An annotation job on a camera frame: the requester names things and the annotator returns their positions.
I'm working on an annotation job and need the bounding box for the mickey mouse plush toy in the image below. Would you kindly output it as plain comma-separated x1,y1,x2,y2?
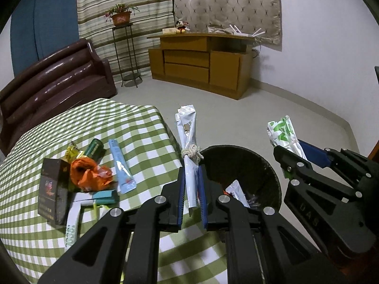
175,21,190,33

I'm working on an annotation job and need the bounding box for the green striped curtain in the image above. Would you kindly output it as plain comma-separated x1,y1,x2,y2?
77,0,174,81

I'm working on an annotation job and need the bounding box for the potted plant in red pot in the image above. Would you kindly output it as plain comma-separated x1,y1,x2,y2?
105,3,139,27

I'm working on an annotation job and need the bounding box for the light blue sachet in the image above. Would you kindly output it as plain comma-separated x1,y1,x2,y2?
108,139,137,194

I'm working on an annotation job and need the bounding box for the beige diamond pattern curtain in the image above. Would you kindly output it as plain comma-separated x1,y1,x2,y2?
173,0,282,45

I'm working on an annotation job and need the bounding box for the dark green yellow bottle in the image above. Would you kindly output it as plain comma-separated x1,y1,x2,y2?
84,138,105,163

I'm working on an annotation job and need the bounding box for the wooden tv cabinet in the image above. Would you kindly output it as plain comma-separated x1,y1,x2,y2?
148,33,254,100

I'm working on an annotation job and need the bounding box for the green checkered tablecloth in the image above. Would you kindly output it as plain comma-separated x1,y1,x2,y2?
1,99,227,283

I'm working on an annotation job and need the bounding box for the small box on cabinet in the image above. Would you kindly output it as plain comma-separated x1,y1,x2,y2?
162,28,178,35

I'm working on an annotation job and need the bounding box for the orange plastic bag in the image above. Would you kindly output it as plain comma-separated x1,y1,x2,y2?
70,156,113,192

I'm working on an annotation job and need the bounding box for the dark cigarette box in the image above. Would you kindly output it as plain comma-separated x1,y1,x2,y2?
37,158,71,226

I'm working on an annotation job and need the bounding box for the dark brown leather sofa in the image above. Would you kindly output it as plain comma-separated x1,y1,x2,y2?
1,39,117,155

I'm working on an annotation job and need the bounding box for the blue curtain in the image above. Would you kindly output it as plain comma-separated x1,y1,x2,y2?
10,0,80,76

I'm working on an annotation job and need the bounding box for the green white snack wrapper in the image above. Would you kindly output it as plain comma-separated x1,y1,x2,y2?
266,115,307,160

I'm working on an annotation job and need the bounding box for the white wifi router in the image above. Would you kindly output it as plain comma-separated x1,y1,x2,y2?
207,24,266,37

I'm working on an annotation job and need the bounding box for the white teal tube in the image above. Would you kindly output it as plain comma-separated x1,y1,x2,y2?
73,189,119,205

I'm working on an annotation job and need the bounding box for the white wrapper in bin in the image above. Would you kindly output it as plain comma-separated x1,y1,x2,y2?
226,180,250,208

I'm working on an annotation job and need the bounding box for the black round trash bin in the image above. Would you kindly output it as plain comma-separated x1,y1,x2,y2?
200,145,282,210

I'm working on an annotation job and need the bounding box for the white green lettered tube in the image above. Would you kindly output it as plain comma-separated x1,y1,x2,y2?
65,202,81,251

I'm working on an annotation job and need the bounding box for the black metal plant stand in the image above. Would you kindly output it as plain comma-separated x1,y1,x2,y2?
112,22,142,87

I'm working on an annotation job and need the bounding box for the yellow snack wrapper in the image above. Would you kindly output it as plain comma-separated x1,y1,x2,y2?
63,141,84,164

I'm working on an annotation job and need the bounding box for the white wrapper with string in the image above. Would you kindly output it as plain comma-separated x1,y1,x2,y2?
175,105,204,215

